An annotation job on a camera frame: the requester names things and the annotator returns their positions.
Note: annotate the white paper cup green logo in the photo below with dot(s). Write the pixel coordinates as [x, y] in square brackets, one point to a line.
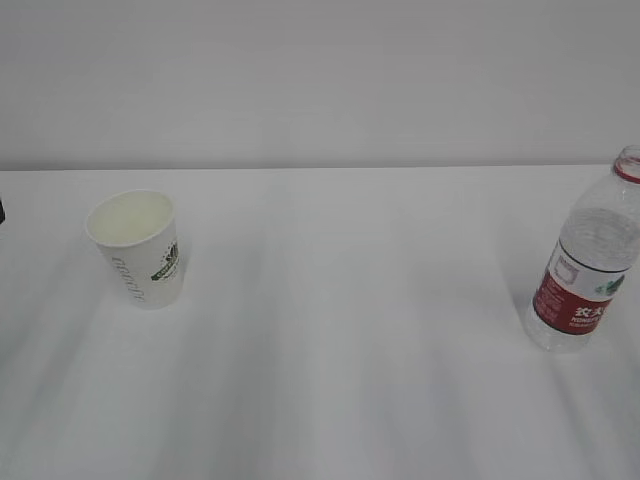
[136, 233]

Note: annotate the clear water bottle red label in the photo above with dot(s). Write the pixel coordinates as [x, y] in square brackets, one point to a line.
[597, 245]

